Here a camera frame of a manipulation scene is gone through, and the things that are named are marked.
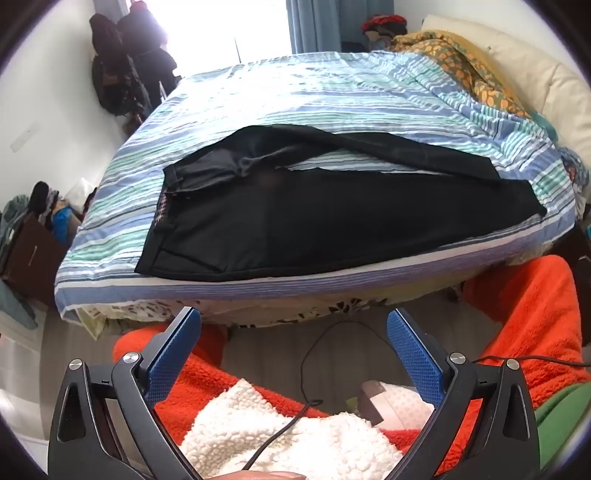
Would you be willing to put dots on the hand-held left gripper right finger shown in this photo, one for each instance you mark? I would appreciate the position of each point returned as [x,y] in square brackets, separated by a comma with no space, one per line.
[413,355]

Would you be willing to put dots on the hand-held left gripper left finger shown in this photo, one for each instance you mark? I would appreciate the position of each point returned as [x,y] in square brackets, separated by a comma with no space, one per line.
[173,355]

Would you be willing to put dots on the black pants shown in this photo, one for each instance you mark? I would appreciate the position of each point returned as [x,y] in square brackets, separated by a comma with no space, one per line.
[300,230]

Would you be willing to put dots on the person's left hand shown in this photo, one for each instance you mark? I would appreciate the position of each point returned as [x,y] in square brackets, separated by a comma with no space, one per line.
[263,476]

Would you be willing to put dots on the white slipper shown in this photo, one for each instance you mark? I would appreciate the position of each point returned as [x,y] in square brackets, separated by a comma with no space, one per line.
[406,401]

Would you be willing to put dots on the floral bed sheet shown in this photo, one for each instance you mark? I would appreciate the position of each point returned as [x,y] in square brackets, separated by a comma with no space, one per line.
[138,309]

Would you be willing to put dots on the orange fleece trousers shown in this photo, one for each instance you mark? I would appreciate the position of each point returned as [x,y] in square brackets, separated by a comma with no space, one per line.
[531,314]

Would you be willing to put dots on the white fleece garment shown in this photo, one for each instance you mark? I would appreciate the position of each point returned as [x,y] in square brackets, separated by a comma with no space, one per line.
[323,443]

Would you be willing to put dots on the green cloth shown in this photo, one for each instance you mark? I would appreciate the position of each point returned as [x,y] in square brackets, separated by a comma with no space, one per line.
[568,429]

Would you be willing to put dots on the brown wooden cabinet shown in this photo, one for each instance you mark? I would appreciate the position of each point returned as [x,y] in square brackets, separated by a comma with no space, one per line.
[32,254]

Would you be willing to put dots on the pile of clothes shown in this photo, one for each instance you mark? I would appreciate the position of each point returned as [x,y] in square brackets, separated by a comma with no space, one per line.
[51,203]

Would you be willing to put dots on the colourful cloth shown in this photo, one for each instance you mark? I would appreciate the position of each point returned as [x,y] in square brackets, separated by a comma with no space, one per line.
[577,175]

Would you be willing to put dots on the striped bedspread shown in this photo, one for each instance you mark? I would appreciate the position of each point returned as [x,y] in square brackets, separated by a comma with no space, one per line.
[277,92]

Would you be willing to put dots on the dark hanging coats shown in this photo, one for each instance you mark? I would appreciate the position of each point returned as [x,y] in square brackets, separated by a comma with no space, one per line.
[134,60]

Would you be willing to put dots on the orange patterned blanket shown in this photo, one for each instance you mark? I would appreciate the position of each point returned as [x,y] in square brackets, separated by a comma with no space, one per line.
[461,60]

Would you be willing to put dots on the cream pillow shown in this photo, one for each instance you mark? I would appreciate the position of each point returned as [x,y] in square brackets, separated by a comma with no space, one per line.
[531,69]

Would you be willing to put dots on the red and black cloth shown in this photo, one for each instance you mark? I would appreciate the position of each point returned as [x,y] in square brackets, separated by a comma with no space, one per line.
[383,25]

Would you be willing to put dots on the blue curtain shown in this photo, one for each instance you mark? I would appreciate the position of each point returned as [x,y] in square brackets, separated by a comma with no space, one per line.
[332,23]

